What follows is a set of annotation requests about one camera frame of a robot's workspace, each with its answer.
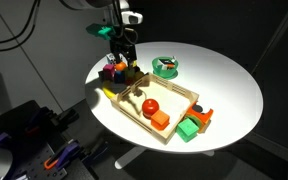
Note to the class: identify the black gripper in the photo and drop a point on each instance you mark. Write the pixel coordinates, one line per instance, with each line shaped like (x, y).
(124, 42)

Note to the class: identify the red ball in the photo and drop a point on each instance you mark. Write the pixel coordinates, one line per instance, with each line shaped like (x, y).
(150, 106)

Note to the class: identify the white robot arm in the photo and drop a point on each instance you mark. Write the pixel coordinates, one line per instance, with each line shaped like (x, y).
(94, 3)

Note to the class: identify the orange ball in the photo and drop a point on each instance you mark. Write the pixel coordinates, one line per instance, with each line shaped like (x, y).
(120, 66)

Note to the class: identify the wooden tray box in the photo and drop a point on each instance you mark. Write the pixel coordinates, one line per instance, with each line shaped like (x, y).
(134, 110)

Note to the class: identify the blue white picture cube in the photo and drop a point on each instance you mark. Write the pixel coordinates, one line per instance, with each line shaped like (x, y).
(110, 59)

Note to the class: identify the dark blue cube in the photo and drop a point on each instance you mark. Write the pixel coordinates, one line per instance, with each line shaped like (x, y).
(118, 77)

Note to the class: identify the pink cube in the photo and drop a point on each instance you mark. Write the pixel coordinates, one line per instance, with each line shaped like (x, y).
(108, 71)

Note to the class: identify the green cup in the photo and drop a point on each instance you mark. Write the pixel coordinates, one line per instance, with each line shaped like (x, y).
(159, 68)

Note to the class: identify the yellow banana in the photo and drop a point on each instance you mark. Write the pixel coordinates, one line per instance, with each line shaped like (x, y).
(109, 93)

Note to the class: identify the black white block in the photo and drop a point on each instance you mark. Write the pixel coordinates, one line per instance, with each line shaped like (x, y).
(168, 62)

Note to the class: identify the green saucer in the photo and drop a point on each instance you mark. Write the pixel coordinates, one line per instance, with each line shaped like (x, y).
(170, 76)

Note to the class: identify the orange cube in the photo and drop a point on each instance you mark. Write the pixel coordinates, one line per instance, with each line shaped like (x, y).
(160, 120)

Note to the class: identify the green cube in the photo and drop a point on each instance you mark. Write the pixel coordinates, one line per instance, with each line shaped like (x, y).
(187, 130)

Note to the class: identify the purple clamp with orange tip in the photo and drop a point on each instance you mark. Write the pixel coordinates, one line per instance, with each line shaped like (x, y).
(64, 155)

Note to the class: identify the black pegboard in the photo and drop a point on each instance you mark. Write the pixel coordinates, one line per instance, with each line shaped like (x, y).
(37, 166)

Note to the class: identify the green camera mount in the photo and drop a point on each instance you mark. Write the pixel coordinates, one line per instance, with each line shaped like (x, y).
(99, 31)

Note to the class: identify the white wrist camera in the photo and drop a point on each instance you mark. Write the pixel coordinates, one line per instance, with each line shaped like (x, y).
(132, 17)

